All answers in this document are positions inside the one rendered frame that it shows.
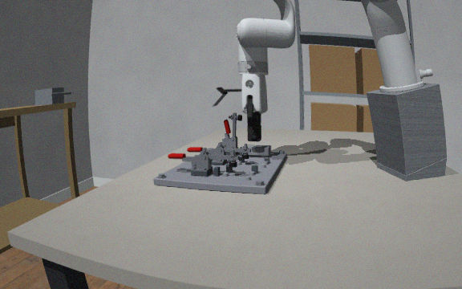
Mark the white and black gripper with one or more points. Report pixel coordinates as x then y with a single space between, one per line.
254 99

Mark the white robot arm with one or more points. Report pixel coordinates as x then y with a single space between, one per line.
387 27

